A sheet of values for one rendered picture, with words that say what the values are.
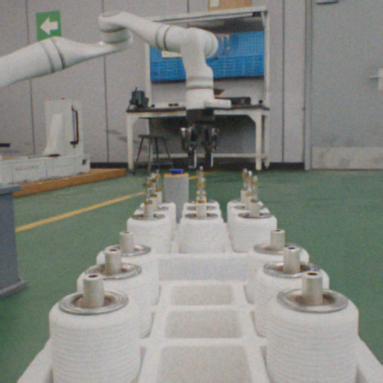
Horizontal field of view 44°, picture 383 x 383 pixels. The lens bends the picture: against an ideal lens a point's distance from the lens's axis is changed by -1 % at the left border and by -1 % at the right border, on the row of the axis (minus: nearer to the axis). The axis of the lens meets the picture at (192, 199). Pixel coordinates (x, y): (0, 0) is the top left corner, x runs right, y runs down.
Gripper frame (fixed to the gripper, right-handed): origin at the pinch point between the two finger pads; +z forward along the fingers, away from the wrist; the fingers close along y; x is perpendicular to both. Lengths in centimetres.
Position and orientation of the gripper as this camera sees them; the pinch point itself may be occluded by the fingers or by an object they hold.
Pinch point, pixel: (200, 162)
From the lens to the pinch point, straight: 128.4
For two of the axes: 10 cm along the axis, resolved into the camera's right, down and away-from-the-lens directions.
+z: 0.2, 9.9, 1.3
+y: -6.5, 1.1, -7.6
